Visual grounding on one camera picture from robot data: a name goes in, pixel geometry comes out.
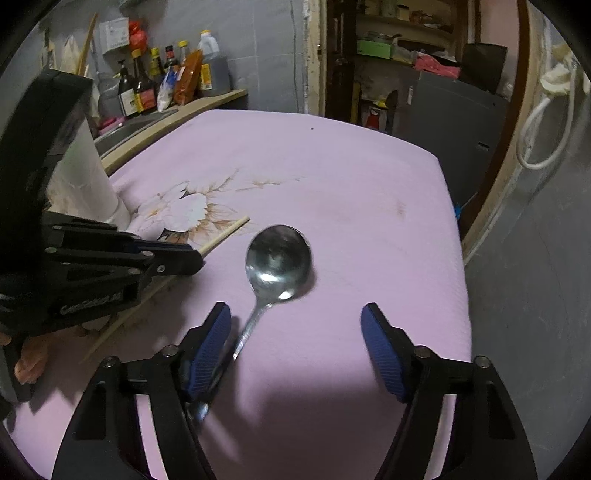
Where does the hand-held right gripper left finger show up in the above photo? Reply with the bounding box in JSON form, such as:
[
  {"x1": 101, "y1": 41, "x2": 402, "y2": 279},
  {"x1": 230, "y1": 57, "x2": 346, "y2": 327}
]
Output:
[{"x1": 51, "y1": 302, "x2": 232, "y2": 480}]

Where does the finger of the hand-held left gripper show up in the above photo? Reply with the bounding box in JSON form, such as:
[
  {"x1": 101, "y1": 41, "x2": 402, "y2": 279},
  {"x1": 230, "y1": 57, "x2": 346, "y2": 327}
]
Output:
[
  {"x1": 124, "y1": 250, "x2": 205, "y2": 297},
  {"x1": 43, "y1": 223, "x2": 195, "y2": 267}
]

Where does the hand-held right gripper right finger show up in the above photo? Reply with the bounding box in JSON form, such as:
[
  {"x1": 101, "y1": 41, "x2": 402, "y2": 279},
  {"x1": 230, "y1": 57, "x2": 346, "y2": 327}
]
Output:
[{"x1": 361, "y1": 302, "x2": 539, "y2": 480}]

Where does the wooden chopstick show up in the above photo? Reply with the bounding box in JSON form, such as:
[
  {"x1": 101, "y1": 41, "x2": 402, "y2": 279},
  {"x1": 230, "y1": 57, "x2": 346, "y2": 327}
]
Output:
[
  {"x1": 76, "y1": 12, "x2": 99, "y2": 77},
  {"x1": 82, "y1": 215, "x2": 251, "y2": 366}
]

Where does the tall white plastic cup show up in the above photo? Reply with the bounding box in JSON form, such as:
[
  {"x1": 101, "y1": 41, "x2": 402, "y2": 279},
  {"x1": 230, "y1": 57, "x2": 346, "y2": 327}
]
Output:
[{"x1": 48, "y1": 122, "x2": 133, "y2": 232}]

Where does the large round metal spoon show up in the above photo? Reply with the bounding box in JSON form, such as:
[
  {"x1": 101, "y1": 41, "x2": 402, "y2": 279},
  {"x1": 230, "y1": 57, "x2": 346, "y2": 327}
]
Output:
[{"x1": 187, "y1": 224, "x2": 312, "y2": 424}]

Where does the person's left hand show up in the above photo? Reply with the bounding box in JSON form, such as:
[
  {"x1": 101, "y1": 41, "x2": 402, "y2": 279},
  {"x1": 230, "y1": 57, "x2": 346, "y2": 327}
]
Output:
[{"x1": 13, "y1": 330, "x2": 51, "y2": 384}]

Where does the metal sink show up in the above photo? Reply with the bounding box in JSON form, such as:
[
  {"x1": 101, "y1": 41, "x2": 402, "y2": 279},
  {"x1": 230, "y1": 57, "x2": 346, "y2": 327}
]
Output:
[{"x1": 95, "y1": 108, "x2": 179, "y2": 156}]

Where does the dark glass bottle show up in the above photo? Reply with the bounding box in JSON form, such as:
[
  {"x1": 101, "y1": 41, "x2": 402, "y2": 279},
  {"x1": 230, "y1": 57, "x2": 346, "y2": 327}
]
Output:
[{"x1": 117, "y1": 60, "x2": 140, "y2": 119}]

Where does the dark bottle with red label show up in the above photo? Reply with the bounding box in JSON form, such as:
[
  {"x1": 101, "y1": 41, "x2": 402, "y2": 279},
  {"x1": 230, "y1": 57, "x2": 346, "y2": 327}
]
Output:
[{"x1": 131, "y1": 48, "x2": 158, "y2": 114}]

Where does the white and blue bag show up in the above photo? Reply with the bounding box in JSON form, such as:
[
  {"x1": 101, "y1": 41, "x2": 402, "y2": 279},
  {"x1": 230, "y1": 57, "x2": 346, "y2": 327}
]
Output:
[{"x1": 156, "y1": 69, "x2": 179, "y2": 112}]

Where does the pink floral tablecloth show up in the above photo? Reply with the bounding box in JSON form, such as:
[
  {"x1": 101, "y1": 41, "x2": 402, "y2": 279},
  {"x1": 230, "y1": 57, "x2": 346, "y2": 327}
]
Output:
[{"x1": 9, "y1": 108, "x2": 472, "y2": 480}]

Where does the sauce bottle with yellow cap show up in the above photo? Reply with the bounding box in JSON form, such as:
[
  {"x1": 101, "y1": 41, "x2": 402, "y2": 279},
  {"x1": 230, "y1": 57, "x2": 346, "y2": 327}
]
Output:
[{"x1": 148, "y1": 46, "x2": 165, "y2": 85}]

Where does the red plastic bag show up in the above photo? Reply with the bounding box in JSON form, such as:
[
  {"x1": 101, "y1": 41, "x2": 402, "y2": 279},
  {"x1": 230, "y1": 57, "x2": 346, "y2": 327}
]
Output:
[{"x1": 128, "y1": 20, "x2": 149, "y2": 52}]

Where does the orange snack bag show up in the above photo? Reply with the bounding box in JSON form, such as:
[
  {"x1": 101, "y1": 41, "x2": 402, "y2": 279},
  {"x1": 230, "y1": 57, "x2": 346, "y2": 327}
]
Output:
[{"x1": 172, "y1": 49, "x2": 204, "y2": 105}]

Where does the grey container with yellow label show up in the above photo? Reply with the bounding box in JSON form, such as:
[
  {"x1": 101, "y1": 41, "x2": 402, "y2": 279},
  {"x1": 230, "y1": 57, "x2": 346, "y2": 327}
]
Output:
[{"x1": 200, "y1": 55, "x2": 232, "y2": 96}]

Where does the white jug with yellow cap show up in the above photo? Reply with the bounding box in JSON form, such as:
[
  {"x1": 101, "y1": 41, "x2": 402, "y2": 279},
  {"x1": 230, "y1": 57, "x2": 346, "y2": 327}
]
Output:
[{"x1": 196, "y1": 30, "x2": 221, "y2": 62}]

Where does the grey cabinet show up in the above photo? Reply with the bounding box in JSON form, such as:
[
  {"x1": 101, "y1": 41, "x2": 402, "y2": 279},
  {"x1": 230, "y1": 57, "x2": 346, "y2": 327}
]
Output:
[{"x1": 401, "y1": 69, "x2": 509, "y2": 209}]

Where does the red and yellow canister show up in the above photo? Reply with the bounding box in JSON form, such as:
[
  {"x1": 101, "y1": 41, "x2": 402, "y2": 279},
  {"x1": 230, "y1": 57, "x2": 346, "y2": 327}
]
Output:
[{"x1": 364, "y1": 98, "x2": 389, "y2": 131}]

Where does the red cloth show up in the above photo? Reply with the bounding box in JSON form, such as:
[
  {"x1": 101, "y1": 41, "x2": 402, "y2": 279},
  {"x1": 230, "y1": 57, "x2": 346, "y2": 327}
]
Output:
[{"x1": 414, "y1": 52, "x2": 463, "y2": 80}]

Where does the green box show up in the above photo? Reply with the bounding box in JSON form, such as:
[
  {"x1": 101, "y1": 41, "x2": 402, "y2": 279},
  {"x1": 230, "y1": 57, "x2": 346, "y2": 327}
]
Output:
[{"x1": 357, "y1": 39, "x2": 394, "y2": 59}]

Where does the black box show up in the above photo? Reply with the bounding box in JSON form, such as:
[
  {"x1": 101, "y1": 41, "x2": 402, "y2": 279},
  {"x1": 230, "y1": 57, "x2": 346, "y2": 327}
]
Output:
[{"x1": 461, "y1": 42, "x2": 507, "y2": 96}]

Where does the pale rubber glove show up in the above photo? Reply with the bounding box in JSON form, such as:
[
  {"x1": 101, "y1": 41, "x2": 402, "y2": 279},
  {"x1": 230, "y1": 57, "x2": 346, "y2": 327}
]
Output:
[{"x1": 539, "y1": 46, "x2": 591, "y2": 96}]

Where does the white paper on wall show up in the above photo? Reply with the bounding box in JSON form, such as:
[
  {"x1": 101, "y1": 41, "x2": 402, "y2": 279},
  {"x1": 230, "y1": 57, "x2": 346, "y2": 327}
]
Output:
[{"x1": 99, "y1": 18, "x2": 130, "y2": 54}]

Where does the brown wooden door frame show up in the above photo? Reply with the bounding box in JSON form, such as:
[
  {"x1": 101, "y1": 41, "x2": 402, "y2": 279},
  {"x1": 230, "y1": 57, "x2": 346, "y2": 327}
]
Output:
[{"x1": 461, "y1": 0, "x2": 546, "y2": 265}]

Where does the beige door post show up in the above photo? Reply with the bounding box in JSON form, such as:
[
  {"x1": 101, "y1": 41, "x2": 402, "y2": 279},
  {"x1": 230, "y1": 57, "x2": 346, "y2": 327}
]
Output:
[{"x1": 302, "y1": 0, "x2": 329, "y2": 117}]

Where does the white hose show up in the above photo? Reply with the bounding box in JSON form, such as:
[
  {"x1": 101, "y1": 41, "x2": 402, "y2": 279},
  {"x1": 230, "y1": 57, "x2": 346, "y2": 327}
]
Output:
[{"x1": 516, "y1": 59, "x2": 581, "y2": 172}]

